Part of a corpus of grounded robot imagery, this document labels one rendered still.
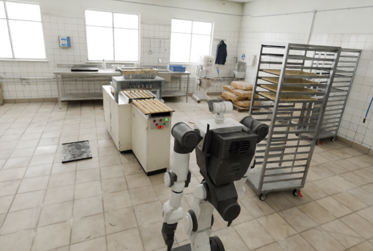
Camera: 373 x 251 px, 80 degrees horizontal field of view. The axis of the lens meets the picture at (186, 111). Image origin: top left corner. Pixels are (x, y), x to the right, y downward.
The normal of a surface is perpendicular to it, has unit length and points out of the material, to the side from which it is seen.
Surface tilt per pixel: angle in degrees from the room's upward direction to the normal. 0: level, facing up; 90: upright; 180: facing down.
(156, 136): 90
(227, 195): 45
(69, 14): 90
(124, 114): 90
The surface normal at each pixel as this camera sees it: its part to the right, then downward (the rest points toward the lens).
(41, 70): 0.39, 0.31
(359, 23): -0.92, 0.06
